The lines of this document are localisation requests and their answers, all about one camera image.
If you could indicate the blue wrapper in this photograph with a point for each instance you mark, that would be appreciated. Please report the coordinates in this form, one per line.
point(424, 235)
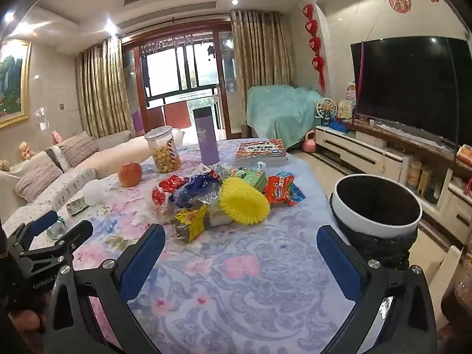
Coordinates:
point(195, 188)

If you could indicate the red orange snack packet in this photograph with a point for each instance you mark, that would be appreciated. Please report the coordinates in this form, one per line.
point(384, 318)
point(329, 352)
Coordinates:
point(284, 190)

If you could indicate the beige sofa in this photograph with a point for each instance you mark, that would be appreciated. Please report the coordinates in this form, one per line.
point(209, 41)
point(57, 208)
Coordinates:
point(110, 151)

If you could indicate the green snack packet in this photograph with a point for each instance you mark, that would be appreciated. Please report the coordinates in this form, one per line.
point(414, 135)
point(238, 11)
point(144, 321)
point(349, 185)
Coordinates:
point(250, 177)

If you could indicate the yellow round spiky plastic piece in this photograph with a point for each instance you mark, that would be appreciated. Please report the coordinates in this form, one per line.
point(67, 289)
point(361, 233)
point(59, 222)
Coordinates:
point(243, 202)

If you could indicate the pink striped cushion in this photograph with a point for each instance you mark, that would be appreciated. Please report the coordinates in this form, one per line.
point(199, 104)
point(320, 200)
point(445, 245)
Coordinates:
point(78, 148)
point(37, 182)

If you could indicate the white tissue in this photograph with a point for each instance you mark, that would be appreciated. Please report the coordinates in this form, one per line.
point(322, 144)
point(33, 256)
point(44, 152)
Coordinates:
point(221, 217)

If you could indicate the ferris wheel toy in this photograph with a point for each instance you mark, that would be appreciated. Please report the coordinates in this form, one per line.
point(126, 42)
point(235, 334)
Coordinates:
point(325, 108)

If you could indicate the teal furniture cover cloth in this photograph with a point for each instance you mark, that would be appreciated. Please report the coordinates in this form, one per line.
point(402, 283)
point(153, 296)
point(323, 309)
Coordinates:
point(280, 114)

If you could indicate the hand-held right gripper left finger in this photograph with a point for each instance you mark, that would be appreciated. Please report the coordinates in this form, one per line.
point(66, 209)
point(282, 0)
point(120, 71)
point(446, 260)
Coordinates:
point(143, 261)

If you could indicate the white television cabinet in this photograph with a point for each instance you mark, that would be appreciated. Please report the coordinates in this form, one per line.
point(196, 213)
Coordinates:
point(361, 151)

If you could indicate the yellow jar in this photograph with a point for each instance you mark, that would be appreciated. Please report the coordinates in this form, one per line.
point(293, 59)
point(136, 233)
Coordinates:
point(416, 171)

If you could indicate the gold framed landscape painting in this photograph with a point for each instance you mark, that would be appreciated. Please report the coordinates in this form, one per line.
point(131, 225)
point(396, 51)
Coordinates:
point(13, 81)

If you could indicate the pink plush toy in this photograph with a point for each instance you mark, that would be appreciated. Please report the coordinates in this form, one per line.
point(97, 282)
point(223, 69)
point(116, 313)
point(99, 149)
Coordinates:
point(57, 136)

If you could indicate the beige cardboard box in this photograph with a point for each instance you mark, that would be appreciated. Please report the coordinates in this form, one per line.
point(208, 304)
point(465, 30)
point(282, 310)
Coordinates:
point(450, 265)

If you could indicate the small red packet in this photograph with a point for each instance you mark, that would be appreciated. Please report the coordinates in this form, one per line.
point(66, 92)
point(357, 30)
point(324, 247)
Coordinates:
point(173, 183)

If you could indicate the white round bin black liner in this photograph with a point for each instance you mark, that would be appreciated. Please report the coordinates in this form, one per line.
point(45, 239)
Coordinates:
point(376, 199)

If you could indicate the red hanging heart decoration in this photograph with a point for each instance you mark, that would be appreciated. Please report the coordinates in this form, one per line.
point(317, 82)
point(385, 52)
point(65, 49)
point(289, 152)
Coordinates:
point(313, 40)

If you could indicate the golden curtain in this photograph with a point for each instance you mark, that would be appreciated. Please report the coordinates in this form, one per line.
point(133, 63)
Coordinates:
point(261, 55)
point(103, 88)

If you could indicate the wooden balcony door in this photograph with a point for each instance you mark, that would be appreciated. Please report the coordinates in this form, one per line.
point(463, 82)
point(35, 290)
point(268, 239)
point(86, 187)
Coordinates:
point(177, 77)

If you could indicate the stack of picture books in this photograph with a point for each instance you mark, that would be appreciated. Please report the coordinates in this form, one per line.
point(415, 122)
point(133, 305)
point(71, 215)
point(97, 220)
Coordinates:
point(261, 149)

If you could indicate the round red wall paper-cut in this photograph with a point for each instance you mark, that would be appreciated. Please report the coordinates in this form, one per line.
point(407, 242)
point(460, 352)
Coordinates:
point(399, 0)

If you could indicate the black television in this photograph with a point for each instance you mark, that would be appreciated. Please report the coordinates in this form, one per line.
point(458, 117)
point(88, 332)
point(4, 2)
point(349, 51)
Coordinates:
point(405, 88)

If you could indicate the pastel toy house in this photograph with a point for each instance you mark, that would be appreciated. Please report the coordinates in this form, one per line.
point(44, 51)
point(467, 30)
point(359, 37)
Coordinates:
point(348, 105)

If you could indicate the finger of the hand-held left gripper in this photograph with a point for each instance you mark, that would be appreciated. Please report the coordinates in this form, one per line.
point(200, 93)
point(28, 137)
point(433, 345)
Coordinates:
point(37, 225)
point(70, 238)

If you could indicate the person's left hand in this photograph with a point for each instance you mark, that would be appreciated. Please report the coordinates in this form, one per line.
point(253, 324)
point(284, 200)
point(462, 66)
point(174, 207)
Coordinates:
point(25, 320)

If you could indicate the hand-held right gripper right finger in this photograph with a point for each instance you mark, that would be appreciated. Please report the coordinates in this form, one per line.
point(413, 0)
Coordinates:
point(339, 261)

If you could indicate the blue toy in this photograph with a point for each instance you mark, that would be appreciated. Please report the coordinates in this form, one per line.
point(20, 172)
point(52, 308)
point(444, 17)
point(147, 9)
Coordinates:
point(341, 124)

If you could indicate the clear jar of snack balls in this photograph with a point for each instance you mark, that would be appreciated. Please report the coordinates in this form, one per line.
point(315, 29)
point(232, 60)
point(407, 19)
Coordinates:
point(162, 151)

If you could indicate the purple thermos bottle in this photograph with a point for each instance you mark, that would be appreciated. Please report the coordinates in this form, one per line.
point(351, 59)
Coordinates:
point(205, 136)

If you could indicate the red apple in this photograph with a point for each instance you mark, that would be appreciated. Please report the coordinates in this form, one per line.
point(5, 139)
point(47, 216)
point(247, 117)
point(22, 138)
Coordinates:
point(129, 173)

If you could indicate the teddy bear toy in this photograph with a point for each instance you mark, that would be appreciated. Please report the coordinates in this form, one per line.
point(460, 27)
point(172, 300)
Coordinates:
point(25, 150)

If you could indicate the pink kettlebell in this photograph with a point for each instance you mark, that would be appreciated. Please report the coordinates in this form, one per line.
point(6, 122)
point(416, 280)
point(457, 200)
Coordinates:
point(309, 142)

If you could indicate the green white crumpled packet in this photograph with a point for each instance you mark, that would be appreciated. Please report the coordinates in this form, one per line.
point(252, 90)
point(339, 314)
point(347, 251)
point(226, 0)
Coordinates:
point(76, 206)

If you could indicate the yellow brown snack packet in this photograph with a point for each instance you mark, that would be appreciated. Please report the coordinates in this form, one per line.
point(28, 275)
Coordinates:
point(190, 223)

